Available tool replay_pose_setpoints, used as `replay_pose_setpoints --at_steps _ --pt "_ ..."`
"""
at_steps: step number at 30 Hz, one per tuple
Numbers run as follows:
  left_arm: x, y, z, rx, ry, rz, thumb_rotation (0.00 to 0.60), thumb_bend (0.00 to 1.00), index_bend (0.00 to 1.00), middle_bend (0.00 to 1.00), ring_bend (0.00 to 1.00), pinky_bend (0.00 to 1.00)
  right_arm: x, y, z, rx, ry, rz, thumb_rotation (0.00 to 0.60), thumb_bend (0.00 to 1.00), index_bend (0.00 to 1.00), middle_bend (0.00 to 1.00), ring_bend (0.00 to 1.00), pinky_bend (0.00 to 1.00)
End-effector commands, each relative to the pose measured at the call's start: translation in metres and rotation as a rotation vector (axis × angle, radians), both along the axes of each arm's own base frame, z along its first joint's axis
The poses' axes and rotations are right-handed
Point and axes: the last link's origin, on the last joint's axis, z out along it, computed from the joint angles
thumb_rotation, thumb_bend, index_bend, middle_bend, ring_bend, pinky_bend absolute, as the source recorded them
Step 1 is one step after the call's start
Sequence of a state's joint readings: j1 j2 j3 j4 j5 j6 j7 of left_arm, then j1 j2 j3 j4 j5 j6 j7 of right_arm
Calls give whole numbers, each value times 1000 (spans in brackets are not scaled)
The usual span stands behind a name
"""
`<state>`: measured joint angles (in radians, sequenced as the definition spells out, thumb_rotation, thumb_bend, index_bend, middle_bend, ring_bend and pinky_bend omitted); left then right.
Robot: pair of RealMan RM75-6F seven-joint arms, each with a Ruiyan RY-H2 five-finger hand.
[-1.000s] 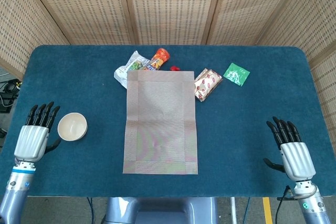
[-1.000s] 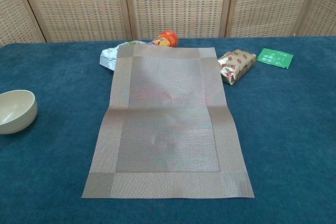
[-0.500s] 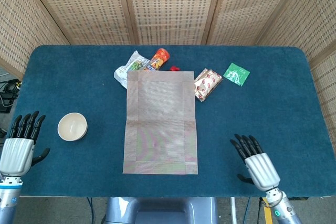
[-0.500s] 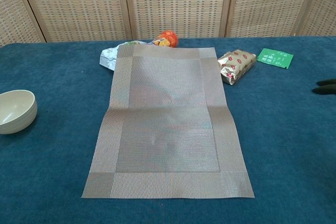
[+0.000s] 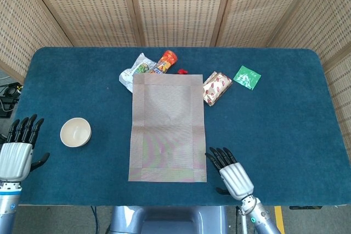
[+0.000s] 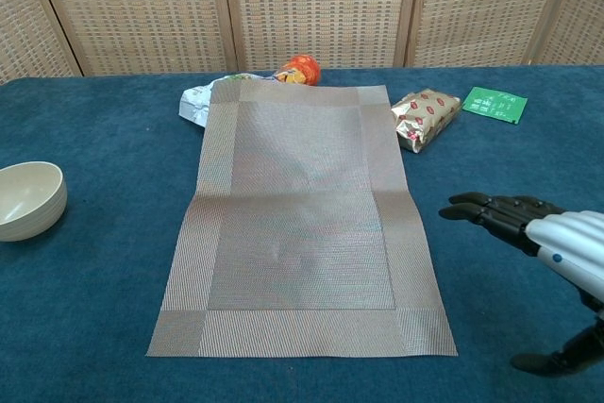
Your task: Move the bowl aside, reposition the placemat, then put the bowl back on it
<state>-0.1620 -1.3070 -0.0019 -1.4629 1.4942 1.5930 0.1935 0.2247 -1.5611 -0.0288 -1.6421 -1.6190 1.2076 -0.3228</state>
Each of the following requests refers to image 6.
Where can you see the grey woven placemat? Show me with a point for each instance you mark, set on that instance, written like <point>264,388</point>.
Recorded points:
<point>302,233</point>

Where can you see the gold red-print snack packet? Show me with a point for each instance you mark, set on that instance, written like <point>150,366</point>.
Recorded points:
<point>424,115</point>

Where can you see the white round bowl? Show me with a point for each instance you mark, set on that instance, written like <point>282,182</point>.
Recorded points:
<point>28,205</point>

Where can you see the crumpled white snack wrapper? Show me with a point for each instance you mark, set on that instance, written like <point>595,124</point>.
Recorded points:
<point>193,103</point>

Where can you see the green sachet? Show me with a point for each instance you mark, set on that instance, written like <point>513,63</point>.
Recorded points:
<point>493,103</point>

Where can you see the woven folding screen panel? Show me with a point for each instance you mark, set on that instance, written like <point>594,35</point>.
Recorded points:
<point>580,21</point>
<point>321,6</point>
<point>23,21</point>
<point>486,6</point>
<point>137,6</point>

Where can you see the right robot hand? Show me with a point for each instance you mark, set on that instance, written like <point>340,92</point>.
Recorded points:
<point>571,238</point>

